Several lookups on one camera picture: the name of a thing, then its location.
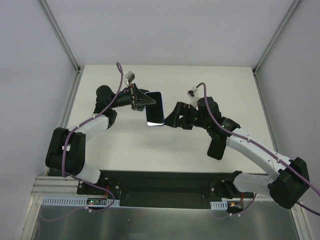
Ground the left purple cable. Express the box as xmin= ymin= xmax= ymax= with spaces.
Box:
xmin=39 ymin=61 xmax=125 ymax=222

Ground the left aluminium frame post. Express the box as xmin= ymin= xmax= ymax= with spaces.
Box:
xmin=37 ymin=0 xmax=81 ymax=74

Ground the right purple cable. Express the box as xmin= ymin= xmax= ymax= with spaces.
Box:
xmin=196 ymin=82 xmax=320 ymax=221

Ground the purple cable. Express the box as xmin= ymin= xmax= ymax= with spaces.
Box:
xmin=196 ymin=82 xmax=320 ymax=221
xmin=39 ymin=61 xmax=125 ymax=222

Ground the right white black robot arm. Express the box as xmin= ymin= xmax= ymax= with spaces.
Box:
xmin=164 ymin=97 xmax=310 ymax=209

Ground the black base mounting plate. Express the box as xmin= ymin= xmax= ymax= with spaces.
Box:
xmin=76 ymin=170 xmax=269 ymax=210

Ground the left white cable duct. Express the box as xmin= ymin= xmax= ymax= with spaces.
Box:
xmin=42 ymin=196 xmax=120 ymax=208

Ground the right aluminium frame post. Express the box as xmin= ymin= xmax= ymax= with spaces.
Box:
xmin=252 ymin=0 xmax=303 ymax=76

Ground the white cable duct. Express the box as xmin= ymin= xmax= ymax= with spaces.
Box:
xmin=210 ymin=200 xmax=228 ymax=211
xmin=42 ymin=196 xmax=120 ymax=208

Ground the aluminium frame post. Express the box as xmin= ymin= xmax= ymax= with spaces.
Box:
xmin=37 ymin=0 xmax=81 ymax=74
xmin=252 ymin=0 xmax=303 ymax=76

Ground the lilac phone case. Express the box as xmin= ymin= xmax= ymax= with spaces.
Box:
xmin=146 ymin=92 xmax=166 ymax=128

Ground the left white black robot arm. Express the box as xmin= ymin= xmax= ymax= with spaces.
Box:
xmin=45 ymin=83 xmax=157 ymax=195

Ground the black phone case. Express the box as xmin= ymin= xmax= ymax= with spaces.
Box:
xmin=207 ymin=138 xmax=226 ymax=161

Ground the front aluminium rail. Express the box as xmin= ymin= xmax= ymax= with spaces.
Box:
xmin=31 ymin=176 xmax=79 ymax=196

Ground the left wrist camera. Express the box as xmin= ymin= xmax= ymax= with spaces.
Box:
xmin=123 ymin=71 xmax=135 ymax=87

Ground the right white cable duct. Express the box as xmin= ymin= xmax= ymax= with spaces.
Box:
xmin=210 ymin=200 xmax=228 ymax=211

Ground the black smartphone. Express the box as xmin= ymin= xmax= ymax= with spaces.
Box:
xmin=139 ymin=88 xmax=149 ymax=94
xmin=144 ymin=91 xmax=165 ymax=126

